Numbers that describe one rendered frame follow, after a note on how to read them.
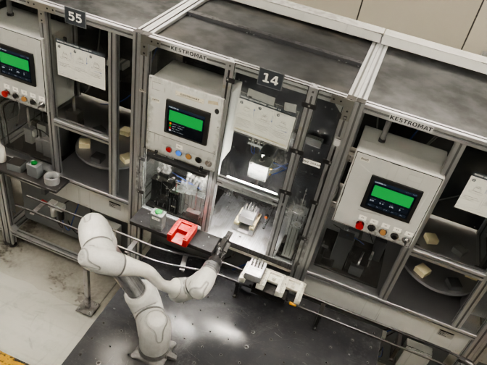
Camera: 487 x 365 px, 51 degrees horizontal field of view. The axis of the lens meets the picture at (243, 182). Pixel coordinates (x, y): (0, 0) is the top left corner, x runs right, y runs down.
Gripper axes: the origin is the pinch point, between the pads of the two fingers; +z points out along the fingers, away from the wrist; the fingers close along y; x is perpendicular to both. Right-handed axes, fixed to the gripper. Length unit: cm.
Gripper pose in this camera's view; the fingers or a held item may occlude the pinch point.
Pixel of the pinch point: (227, 240)
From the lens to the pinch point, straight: 278.2
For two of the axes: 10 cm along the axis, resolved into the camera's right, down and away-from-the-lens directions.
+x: -9.2, -3.3, 1.9
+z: 3.5, -5.4, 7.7
